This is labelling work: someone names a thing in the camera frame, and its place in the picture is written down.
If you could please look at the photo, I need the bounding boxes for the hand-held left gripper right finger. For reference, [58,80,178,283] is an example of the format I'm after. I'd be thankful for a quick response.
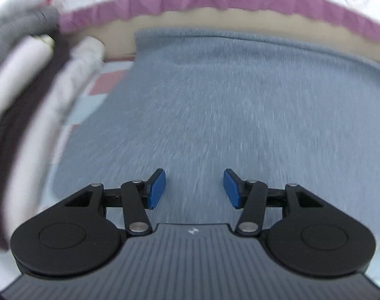
[223,168,325,236]

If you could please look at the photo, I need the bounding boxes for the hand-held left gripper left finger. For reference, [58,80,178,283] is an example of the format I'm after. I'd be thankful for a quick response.
[63,168,167,236]

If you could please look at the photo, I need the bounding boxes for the grey sweatpants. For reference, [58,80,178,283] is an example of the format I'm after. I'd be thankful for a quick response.
[52,28,380,251]

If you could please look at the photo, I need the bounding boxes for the beige headboard panel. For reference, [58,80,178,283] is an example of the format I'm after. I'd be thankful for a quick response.
[60,8,380,66]

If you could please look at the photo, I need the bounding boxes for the thin cream folded garment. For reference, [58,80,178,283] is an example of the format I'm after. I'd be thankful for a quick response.
[0,34,54,132]

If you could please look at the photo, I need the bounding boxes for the grey knit sweater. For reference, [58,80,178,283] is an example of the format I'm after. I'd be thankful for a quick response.
[0,0,61,72]

